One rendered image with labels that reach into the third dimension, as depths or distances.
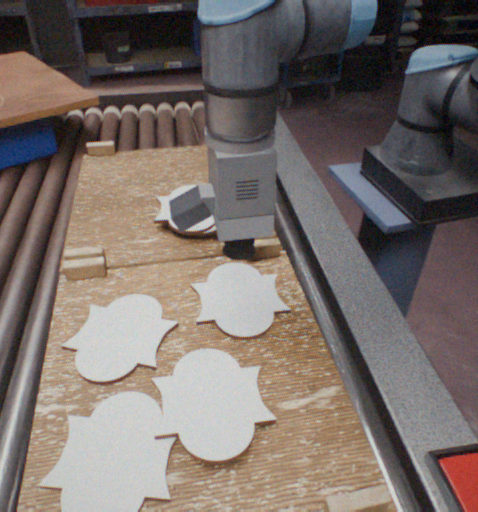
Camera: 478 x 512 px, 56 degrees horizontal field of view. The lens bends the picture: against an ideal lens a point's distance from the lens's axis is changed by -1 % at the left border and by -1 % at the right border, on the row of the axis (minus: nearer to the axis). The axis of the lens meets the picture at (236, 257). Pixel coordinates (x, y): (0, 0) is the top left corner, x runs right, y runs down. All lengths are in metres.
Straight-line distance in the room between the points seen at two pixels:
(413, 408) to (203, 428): 0.25
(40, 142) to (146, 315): 0.61
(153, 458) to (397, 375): 0.31
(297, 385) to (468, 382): 1.40
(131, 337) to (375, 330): 0.33
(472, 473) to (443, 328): 1.53
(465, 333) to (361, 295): 1.40
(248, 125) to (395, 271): 0.75
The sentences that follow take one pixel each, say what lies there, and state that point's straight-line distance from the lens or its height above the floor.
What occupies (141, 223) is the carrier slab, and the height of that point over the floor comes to 0.94.
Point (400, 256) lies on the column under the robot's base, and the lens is 1.12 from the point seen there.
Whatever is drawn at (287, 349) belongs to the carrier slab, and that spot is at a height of 0.94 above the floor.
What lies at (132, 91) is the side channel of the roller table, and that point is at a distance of 1.41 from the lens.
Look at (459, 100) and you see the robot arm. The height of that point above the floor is 1.10.
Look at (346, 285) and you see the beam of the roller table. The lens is 0.71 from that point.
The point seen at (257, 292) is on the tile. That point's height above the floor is 0.94.
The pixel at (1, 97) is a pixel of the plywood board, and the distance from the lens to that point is 1.18.
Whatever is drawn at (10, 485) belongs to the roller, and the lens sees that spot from 0.56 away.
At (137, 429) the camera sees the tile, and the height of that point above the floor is 0.94.
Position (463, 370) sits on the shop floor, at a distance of 1.94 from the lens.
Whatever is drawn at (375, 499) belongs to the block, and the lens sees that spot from 0.47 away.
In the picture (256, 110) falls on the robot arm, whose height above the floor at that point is 1.22.
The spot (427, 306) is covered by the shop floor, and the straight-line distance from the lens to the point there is 2.13.
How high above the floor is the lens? 1.38
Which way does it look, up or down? 38 degrees down
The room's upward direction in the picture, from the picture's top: straight up
